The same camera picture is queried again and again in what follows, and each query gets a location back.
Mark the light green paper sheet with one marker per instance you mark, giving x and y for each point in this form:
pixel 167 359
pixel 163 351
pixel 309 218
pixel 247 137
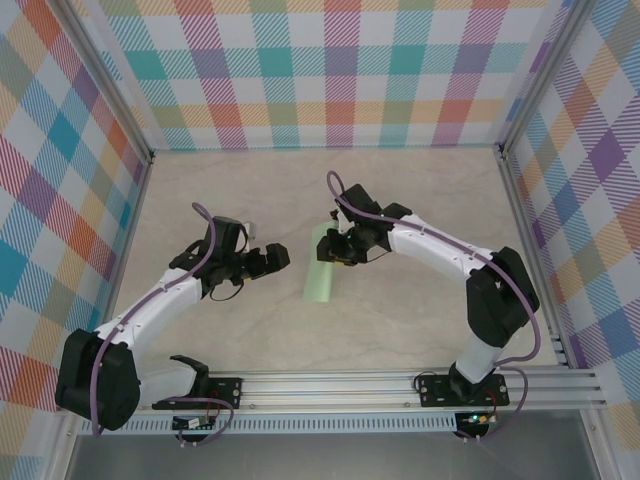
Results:
pixel 317 285

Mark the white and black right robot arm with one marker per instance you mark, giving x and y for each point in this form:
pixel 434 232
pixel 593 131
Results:
pixel 435 245

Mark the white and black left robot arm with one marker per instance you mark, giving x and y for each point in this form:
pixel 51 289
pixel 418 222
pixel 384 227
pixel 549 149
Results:
pixel 150 310

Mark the grey metal panel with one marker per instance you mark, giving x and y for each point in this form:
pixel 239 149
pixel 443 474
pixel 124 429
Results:
pixel 325 457

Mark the aluminium side rail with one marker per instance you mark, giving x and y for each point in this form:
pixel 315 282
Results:
pixel 132 225
pixel 526 225

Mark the aluminium mounting rail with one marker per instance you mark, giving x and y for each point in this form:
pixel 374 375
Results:
pixel 325 387

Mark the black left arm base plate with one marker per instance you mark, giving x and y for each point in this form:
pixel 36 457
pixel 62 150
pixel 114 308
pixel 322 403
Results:
pixel 227 392

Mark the aluminium frame post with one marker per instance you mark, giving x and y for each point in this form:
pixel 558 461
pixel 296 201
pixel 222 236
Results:
pixel 111 85
pixel 542 75

